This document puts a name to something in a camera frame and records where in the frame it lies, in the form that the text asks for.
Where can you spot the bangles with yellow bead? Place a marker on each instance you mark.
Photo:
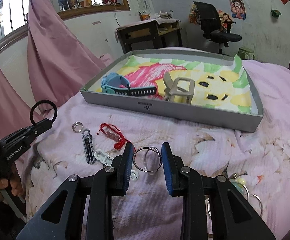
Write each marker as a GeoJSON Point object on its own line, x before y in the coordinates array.
{"type": "Point", "coordinates": [240, 184]}

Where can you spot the grey shallow box tray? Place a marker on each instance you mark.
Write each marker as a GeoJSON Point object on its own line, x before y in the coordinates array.
{"type": "Point", "coordinates": [92, 93]}

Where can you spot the green plastic stool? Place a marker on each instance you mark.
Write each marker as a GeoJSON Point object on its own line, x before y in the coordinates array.
{"type": "Point", "coordinates": [246, 53]}

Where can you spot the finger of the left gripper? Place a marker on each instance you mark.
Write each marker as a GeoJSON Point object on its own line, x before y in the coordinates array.
{"type": "Point", "coordinates": [38, 128]}
{"type": "Point", "coordinates": [13, 138]}

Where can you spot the pink curtain right panel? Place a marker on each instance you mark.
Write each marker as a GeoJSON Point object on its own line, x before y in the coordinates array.
{"type": "Point", "coordinates": [59, 64]}

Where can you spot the person's left hand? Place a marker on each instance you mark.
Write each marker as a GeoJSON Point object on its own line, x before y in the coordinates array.
{"type": "Point", "coordinates": [14, 182]}

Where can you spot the anime poster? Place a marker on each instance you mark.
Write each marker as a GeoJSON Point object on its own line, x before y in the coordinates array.
{"type": "Point", "coordinates": [238, 9]}

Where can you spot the black white braided keychain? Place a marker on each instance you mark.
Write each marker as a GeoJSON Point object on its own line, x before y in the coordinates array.
{"type": "Point", "coordinates": [109, 131]}

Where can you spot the blue smart watch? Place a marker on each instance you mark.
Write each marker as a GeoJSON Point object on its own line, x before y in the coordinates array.
{"type": "Point", "coordinates": [114, 83]}

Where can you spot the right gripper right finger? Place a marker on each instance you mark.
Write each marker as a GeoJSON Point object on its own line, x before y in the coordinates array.
{"type": "Point", "coordinates": [232, 215]}

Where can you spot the silver double key rings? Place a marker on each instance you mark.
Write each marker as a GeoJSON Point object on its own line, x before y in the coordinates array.
{"type": "Point", "coordinates": [147, 159]}

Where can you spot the pink curtain left panel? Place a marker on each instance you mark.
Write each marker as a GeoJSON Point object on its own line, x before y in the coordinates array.
{"type": "Point", "coordinates": [14, 112]}

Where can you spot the dark wooden desk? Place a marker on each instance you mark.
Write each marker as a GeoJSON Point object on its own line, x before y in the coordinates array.
{"type": "Point", "coordinates": [154, 30]}

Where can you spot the pink curtain panel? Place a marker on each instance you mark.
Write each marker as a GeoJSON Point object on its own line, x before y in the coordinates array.
{"type": "Point", "coordinates": [14, 112]}
{"type": "Point", "coordinates": [59, 64]}

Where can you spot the beige hair claw clip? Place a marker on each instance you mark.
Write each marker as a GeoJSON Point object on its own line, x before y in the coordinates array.
{"type": "Point", "coordinates": [172, 89]}

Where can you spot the colourful bear cartoon cloth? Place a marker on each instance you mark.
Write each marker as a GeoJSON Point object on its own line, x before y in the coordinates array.
{"type": "Point", "coordinates": [216, 85]}

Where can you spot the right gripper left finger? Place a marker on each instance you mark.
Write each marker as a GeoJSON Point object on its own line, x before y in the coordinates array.
{"type": "Point", "coordinates": [61, 216]}

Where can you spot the black office chair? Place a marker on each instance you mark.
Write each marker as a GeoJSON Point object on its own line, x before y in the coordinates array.
{"type": "Point", "coordinates": [210, 23]}

